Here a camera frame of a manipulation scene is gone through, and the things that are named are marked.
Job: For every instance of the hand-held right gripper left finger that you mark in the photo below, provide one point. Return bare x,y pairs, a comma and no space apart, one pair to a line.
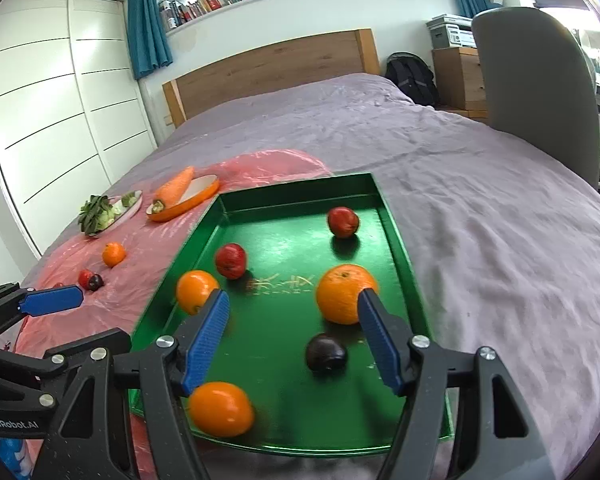
207,340

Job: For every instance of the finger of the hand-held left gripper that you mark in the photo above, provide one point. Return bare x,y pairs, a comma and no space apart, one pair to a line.
50,301
110,341

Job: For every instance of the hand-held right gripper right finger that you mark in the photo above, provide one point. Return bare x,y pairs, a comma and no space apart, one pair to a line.
380,340

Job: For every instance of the dark plum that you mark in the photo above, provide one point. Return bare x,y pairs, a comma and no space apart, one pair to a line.
97,282
326,353

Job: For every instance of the small orange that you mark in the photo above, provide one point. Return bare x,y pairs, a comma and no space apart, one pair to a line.
114,254
221,408
195,290

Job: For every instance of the large orange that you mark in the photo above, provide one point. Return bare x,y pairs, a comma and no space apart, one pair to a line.
342,292

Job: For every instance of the green rectangular tray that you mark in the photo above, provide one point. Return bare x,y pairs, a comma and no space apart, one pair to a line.
280,320

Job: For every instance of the blue patterned object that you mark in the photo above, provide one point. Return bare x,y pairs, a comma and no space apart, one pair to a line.
12,457

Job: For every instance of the pink plastic sheet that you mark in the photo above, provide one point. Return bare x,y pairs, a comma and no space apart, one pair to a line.
145,250

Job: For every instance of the dark green leafy vegetable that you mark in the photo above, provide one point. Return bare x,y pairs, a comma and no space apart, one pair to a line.
95,211

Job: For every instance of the white plate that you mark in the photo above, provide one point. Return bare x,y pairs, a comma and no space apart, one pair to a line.
127,212

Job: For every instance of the bed with purple blanket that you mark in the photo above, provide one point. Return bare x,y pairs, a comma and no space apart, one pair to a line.
480,260

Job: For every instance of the pale green vegetable piece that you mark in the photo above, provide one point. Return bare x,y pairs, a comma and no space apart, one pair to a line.
128,199

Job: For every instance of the orange oval dish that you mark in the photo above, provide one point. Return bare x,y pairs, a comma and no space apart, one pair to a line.
197,194

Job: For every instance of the carrot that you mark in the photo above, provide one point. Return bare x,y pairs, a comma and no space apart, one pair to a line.
175,187

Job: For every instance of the white wardrobe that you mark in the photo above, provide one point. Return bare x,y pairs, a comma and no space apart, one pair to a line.
55,110

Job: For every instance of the black backpack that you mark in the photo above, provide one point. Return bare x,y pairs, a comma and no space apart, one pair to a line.
412,77

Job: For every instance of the wooden nightstand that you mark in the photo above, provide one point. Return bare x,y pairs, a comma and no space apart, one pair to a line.
455,80

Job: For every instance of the wooden headboard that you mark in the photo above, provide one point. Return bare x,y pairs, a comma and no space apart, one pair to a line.
270,75

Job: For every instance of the grey chair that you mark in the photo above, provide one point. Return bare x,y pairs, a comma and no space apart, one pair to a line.
530,85

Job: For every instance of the white printer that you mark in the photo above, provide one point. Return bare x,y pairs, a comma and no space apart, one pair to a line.
450,32

